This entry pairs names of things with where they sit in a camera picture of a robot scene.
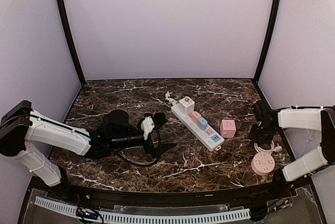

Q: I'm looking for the round pink socket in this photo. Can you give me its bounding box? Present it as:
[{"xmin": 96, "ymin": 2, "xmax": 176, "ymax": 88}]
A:
[{"xmin": 251, "ymin": 152, "xmax": 275, "ymax": 176}]

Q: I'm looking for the pink cube socket adapter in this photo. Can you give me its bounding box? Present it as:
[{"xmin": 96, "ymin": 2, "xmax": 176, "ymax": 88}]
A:
[{"xmin": 220, "ymin": 119, "xmax": 236, "ymax": 138}]

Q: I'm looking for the small blue charger plug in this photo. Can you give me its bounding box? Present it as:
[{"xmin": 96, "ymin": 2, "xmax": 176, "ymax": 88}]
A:
[{"xmin": 197, "ymin": 117, "xmax": 208, "ymax": 131}]

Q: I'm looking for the small pink charger plug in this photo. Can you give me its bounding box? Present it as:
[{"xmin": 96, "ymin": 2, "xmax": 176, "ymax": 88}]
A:
[{"xmin": 188, "ymin": 111, "xmax": 202, "ymax": 125}]

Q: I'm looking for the white multicolour power strip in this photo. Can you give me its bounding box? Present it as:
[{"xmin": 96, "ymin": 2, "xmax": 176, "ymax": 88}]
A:
[{"xmin": 171, "ymin": 104, "xmax": 225, "ymax": 152}]

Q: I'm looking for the white cube socket adapter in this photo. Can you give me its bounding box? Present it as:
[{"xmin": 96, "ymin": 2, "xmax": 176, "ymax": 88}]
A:
[{"xmin": 179, "ymin": 96, "xmax": 195, "ymax": 115}]

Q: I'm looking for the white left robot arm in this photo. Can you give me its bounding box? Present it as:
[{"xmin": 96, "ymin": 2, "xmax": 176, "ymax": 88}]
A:
[{"xmin": 1, "ymin": 100, "xmax": 176, "ymax": 187}]

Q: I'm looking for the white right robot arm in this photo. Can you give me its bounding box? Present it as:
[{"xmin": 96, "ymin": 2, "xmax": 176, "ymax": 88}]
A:
[{"xmin": 249, "ymin": 100, "xmax": 334, "ymax": 185}]

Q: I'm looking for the small circuit board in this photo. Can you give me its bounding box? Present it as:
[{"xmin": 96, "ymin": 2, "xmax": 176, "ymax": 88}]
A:
[{"xmin": 75, "ymin": 207, "xmax": 99, "ymax": 220}]

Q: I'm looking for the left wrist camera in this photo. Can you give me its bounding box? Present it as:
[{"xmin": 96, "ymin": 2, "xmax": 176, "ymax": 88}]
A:
[{"xmin": 140, "ymin": 113, "xmax": 168, "ymax": 140}]

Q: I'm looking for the white slotted cable duct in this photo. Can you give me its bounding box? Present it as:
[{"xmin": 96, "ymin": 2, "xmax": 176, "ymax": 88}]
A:
[{"xmin": 34, "ymin": 196, "xmax": 251, "ymax": 223}]

